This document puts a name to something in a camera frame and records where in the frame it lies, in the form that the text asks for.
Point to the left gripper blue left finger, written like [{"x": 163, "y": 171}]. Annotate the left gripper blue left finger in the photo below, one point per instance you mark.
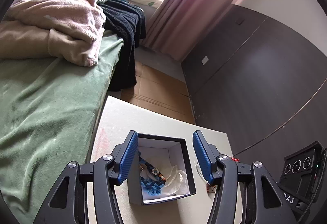
[{"x": 123, "y": 157}]

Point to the black square jewelry box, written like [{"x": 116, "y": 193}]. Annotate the black square jewelry box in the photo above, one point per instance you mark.
[{"x": 145, "y": 179}]

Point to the white lace organza pouch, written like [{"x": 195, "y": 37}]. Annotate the white lace organza pouch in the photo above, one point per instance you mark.
[{"x": 176, "y": 181}]

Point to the green bed sheet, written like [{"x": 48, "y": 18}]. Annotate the green bed sheet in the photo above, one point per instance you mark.
[{"x": 49, "y": 108}]

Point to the dark wood wardrobe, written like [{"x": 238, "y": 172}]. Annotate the dark wood wardrobe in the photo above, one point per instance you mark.
[{"x": 264, "y": 85}]

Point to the right pink curtain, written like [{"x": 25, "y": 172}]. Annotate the right pink curtain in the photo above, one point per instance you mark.
[{"x": 177, "y": 25}]

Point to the white wall socket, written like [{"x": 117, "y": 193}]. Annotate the white wall socket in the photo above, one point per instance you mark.
[{"x": 204, "y": 60}]

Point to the black knitted blanket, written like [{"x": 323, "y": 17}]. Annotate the black knitted blanket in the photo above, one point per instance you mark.
[{"x": 128, "y": 22}]

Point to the pink fluffy blanket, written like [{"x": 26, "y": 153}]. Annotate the pink fluffy blanket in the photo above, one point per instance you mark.
[{"x": 69, "y": 29}]

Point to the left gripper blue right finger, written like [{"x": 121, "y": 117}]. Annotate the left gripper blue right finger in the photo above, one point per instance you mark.
[{"x": 207, "y": 157}]

